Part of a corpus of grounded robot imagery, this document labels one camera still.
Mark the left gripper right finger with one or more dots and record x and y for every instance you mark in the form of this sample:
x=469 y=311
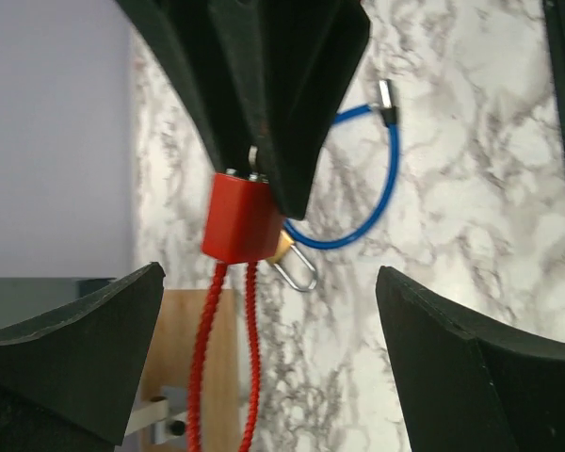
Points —
x=465 y=381

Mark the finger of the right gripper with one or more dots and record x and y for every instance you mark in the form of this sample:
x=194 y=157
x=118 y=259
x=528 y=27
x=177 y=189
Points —
x=212 y=52
x=291 y=63

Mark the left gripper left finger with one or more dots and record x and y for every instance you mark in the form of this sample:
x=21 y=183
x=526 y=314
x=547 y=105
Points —
x=72 y=353

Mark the blue cable lock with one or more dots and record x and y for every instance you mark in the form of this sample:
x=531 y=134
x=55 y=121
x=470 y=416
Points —
x=374 y=129

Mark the red cable lock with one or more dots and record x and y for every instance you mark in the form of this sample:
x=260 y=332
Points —
x=242 y=227

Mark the brass padlock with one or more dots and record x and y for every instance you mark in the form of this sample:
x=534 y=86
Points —
x=292 y=265

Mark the silver key bunch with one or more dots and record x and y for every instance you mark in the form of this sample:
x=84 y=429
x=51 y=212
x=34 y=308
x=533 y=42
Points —
x=252 y=158

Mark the grey metal bracket stand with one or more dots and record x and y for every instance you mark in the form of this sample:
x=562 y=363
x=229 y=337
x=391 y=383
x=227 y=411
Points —
x=162 y=419

